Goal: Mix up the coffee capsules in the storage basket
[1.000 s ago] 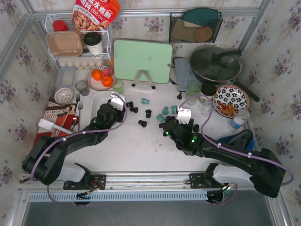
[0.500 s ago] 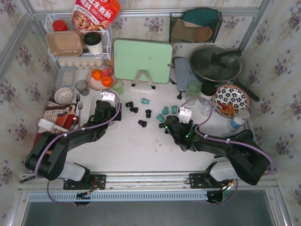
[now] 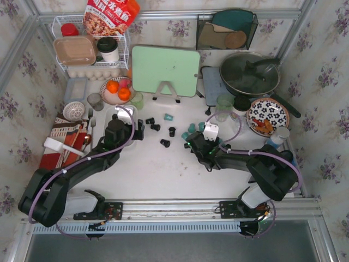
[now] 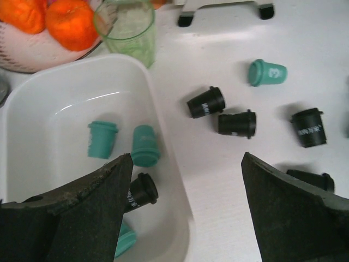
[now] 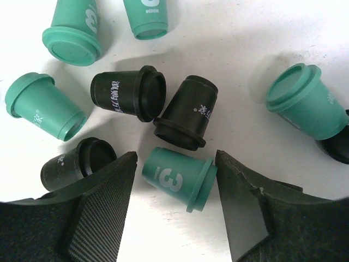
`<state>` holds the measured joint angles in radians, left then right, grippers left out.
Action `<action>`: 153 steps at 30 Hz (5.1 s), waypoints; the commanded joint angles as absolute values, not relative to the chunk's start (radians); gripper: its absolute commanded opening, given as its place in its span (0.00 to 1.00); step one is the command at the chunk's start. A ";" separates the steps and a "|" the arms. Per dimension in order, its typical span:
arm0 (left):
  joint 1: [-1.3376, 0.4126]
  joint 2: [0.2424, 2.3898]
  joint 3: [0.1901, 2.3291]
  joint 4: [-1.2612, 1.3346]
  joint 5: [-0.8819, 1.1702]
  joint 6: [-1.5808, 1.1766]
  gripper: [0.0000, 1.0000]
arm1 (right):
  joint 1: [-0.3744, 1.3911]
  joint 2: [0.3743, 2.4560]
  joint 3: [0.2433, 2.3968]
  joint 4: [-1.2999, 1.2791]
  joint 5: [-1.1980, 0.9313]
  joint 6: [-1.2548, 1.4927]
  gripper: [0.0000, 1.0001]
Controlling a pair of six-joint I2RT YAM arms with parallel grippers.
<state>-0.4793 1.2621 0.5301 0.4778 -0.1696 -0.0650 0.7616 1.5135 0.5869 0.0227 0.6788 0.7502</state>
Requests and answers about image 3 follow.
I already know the teal coffee capsule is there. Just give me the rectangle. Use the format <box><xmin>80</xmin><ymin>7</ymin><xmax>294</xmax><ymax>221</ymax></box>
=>
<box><xmin>164</xmin><ymin>114</ymin><xmax>174</xmax><ymax>121</ymax></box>
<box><xmin>198</xmin><ymin>122</ymin><xmax>205</xmax><ymax>132</ymax></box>
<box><xmin>188</xmin><ymin>123</ymin><xmax>196</xmax><ymax>133</ymax></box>
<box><xmin>181</xmin><ymin>132</ymin><xmax>189</xmax><ymax>140</ymax></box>

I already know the white storage basket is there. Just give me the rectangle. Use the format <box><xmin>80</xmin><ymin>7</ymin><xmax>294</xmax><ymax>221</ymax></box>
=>
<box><xmin>103</xmin><ymin>105</ymin><xmax>137</xmax><ymax>150</ymax></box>

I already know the blue grey cloth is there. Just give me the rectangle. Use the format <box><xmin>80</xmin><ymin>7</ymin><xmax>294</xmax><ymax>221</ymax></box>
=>
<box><xmin>287</xmin><ymin>152</ymin><xmax>297</xmax><ymax>167</ymax></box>

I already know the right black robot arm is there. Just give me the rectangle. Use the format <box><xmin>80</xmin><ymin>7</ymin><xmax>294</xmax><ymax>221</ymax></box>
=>
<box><xmin>185</xmin><ymin>122</ymin><xmax>303</xmax><ymax>209</ymax></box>

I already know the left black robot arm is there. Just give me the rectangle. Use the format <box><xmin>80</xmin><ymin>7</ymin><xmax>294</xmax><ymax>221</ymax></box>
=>
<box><xmin>18</xmin><ymin>105</ymin><xmax>145</xmax><ymax>227</ymax></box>

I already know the silver fork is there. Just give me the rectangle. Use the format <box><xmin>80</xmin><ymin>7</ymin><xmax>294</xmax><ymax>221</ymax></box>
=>
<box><xmin>90</xmin><ymin>117</ymin><xmax>97</xmax><ymax>148</ymax></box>

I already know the pink fruit plate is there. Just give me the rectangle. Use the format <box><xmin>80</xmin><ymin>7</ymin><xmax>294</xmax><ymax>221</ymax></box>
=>
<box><xmin>99</xmin><ymin>76</ymin><xmax>135</xmax><ymax>105</ymax></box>

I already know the dark fork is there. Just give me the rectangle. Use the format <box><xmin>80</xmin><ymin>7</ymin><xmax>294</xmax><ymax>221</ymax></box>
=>
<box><xmin>88</xmin><ymin>108</ymin><xmax>93</xmax><ymax>127</ymax></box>

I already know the green glass cup left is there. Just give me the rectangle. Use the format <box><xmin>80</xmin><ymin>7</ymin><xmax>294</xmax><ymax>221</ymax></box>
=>
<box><xmin>130</xmin><ymin>92</ymin><xmax>144</xmax><ymax>110</ymax></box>

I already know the green glass cup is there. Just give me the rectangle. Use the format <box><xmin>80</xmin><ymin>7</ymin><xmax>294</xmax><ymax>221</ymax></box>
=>
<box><xmin>130</xmin><ymin>92</ymin><xmax>144</xmax><ymax>110</ymax></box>
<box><xmin>215</xmin><ymin>94</ymin><xmax>234</xmax><ymax>122</ymax></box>

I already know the orange tangerine right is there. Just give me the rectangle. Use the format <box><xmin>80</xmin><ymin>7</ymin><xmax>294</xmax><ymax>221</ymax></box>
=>
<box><xmin>117</xmin><ymin>88</ymin><xmax>131</xmax><ymax>101</ymax></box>

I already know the orange tangerine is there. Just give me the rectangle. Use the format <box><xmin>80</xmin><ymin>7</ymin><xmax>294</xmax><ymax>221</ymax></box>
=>
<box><xmin>106</xmin><ymin>80</ymin><xmax>119</xmax><ymax>94</ymax></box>
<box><xmin>117</xmin><ymin>88</ymin><xmax>131</xmax><ymax>101</ymax></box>

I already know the grey glass cup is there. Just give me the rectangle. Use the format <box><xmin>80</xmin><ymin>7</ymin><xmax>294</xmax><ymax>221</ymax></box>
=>
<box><xmin>87</xmin><ymin>93</ymin><xmax>104</xmax><ymax>111</ymax></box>

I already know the clear plastic bottle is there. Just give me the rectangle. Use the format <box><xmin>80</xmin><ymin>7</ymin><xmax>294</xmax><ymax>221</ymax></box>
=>
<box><xmin>233</xmin><ymin>116</ymin><xmax>249</xmax><ymax>135</ymax></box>

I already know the green glass cup right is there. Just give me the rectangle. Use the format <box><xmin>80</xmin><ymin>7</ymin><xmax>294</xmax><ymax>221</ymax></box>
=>
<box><xmin>215</xmin><ymin>94</ymin><xmax>234</xmax><ymax>122</ymax></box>

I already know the orange tangerine left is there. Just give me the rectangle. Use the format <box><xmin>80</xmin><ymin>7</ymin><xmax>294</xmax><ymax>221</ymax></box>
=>
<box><xmin>106</xmin><ymin>80</ymin><xmax>119</xmax><ymax>94</ymax></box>

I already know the white lattice bowl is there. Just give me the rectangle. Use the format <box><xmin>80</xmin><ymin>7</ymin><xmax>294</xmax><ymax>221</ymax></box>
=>
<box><xmin>63</xmin><ymin>102</ymin><xmax>85</xmax><ymax>122</ymax></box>

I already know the black lidded jar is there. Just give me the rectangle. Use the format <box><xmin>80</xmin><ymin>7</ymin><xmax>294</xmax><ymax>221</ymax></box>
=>
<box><xmin>231</xmin><ymin>96</ymin><xmax>251</xmax><ymax>120</ymax></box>

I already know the clear blue-rimmed container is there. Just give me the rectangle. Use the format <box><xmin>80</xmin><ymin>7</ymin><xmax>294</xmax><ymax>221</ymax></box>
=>
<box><xmin>63</xmin><ymin>78</ymin><xmax>88</xmax><ymax>103</ymax></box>

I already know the egg carton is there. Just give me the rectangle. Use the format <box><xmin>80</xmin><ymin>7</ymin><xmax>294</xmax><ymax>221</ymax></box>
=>
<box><xmin>67</xmin><ymin>68</ymin><xmax>124</xmax><ymax>81</ymax></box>

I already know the floral patterned plate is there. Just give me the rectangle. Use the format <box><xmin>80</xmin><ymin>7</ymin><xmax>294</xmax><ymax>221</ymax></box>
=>
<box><xmin>246</xmin><ymin>98</ymin><xmax>290</xmax><ymax>138</ymax></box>

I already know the metal cutting board stand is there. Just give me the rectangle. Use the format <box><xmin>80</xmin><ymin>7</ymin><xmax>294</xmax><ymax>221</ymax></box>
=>
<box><xmin>152</xmin><ymin>81</ymin><xmax>181</xmax><ymax>104</ymax></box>

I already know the white spatula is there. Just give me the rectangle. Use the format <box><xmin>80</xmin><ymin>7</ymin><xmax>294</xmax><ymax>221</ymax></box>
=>
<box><xmin>44</xmin><ymin>137</ymin><xmax>85</xmax><ymax>157</ymax></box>

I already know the green cutting board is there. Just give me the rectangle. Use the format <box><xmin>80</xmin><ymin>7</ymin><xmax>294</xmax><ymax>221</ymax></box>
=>
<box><xmin>131</xmin><ymin>45</ymin><xmax>200</xmax><ymax>97</ymax></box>

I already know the white salt bottle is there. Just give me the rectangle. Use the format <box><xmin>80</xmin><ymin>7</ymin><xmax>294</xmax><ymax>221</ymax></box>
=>
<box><xmin>266</xmin><ymin>127</ymin><xmax>290</xmax><ymax>149</ymax></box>

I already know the black frying pan with lid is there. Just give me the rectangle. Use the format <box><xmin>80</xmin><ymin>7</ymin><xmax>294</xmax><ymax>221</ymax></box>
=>
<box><xmin>219</xmin><ymin>52</ymin><xmax>301</xmax><ymax>118</ymax></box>

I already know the white cup black lid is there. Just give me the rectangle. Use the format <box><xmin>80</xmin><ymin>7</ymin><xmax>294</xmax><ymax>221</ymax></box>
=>
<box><xmin>97</xmin><ymin>37</ymin><xmax>119</xmax><ymax>62</ymax></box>

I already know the beige food container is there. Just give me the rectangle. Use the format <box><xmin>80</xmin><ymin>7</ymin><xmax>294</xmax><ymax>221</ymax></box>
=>
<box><xmin>53</xmin><ymin>35</ymin><xmax>98</xmax><ymax>66</ymax></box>

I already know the cork round coaster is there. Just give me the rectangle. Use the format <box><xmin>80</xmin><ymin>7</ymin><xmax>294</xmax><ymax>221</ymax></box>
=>
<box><xmin>224</xmin><ymin>31</ymin><xmax>247</xmax><ymax>49</ymax></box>

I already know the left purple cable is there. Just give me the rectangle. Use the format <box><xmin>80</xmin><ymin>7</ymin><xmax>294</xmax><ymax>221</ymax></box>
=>
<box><xmin>28</xmin><ymin>105</ymin><xmax>136</xmax><ymax>241</ymax></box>

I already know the purple cable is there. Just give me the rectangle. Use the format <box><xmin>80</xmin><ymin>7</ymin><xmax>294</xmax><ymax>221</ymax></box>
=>
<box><xmin>28</xmin><ymin>105</ymin><xmax>136</xmax><ymax>241</ymax></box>
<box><xmin>204</xmin><ymin>110</ymin><xmax>304</xmax><ymax>241</ymax></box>

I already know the white wire rack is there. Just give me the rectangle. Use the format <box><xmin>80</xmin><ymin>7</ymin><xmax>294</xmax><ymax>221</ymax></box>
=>
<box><xmin>51</xmin><ymin>15</ymin><xmax>130</xmax><ymax>71</ymax></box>

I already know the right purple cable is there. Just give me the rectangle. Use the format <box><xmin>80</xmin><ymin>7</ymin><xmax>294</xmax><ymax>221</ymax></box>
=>
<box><xmin>204</xmin><ymin>110</ymin><xmax>304</xmax><ymax>241</ymax></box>

